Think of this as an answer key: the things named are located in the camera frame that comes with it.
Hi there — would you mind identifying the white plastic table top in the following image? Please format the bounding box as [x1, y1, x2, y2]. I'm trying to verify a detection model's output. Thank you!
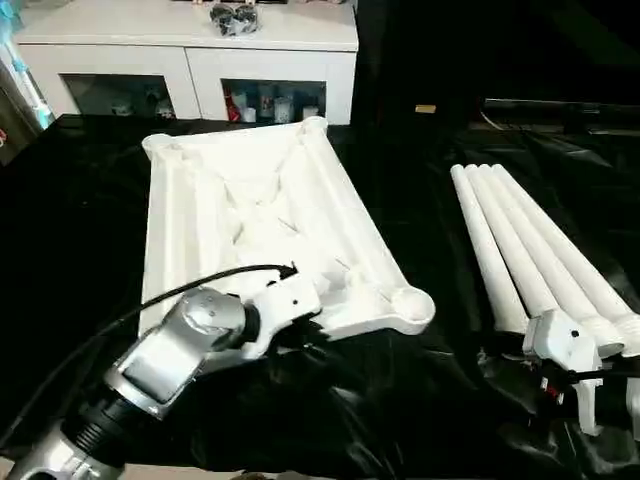
[142, 117, 437, 347]

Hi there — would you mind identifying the white plastic table leg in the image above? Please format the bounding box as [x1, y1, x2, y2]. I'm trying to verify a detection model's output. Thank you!
[478, 164, 627, 357]
[490, 163, 640, 347]
[465, 164, 563, 323]
[449, 164, 531, 336]

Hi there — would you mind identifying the glossy black mat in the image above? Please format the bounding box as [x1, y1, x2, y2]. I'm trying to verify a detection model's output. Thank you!
[0, 112, 640, 476]

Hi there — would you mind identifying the long black bar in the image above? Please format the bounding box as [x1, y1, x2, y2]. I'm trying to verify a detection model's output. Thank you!
[480, 97, 640, 136]

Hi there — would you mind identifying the white cabinet with glass doors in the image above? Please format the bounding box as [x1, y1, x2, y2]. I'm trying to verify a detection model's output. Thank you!
[10, 0, 360, 127]

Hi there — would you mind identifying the grey metal clutter object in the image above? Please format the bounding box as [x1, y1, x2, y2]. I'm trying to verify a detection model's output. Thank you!
[208, 3, 261, 37]

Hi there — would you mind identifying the blue object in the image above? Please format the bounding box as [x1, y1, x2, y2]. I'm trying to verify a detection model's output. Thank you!
[0, 0, 51, 131]

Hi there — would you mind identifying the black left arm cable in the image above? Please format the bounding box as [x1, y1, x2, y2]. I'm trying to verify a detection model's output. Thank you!
[0, 263, 299, 451]

